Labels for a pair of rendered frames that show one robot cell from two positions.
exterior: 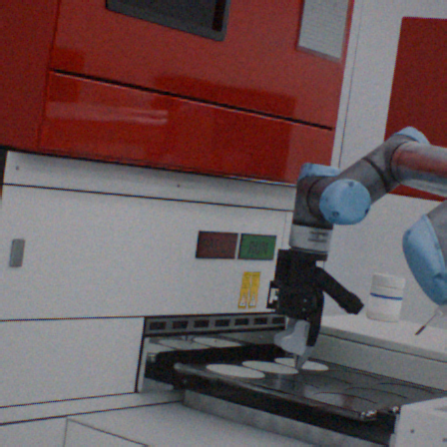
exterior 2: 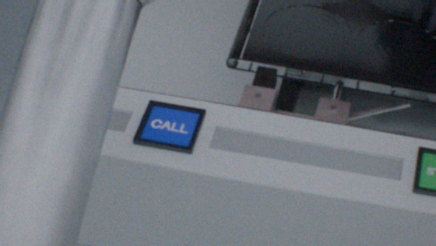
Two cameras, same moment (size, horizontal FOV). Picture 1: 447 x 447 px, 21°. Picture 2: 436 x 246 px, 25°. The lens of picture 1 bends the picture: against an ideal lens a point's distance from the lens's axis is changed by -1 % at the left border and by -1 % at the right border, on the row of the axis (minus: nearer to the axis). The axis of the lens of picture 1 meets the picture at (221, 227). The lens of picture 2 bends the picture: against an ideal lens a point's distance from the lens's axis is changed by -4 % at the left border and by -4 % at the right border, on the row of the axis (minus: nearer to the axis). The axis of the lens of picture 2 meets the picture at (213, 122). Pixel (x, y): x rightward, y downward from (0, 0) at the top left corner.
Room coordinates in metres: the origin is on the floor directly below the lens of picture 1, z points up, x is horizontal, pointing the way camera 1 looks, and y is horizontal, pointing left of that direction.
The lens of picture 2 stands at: (1.46, -1.04, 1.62)
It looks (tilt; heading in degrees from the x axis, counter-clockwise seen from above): 43 degrees down; 68
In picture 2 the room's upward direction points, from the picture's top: 1 degrees clockwise
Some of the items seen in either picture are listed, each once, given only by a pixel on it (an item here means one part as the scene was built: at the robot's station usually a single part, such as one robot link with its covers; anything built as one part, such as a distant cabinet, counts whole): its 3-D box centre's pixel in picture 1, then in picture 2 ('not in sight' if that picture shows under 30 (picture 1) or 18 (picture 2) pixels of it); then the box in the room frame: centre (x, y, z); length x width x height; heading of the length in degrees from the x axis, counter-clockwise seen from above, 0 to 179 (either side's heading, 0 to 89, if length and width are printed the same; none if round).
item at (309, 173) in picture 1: (317, 196); not in sight; (2.12, -0.16, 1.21); 0.09 x 0.08 x 0.11; 18
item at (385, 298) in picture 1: (385, 297); not in sight; (2.54, -0.37, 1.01); 0.07 x 0.07 x 0.10
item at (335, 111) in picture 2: not in sight; (328, 134); (1.85, -0.39, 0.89); 0.08 x 0.03 x 0.03; 55
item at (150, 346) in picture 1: (218, 358); not in sight; (2.16, -0.03, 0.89); 0.44 x 0.02 x 0.10; 145
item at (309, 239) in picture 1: (310, 239); not in sight; (2.13, -0.16, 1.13); 0.08 x 0.08 x 0.05
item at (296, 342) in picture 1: (295, 344); not in sight; (2.11, -0.16, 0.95); 0.06 x 0.03 x 0.09; 108
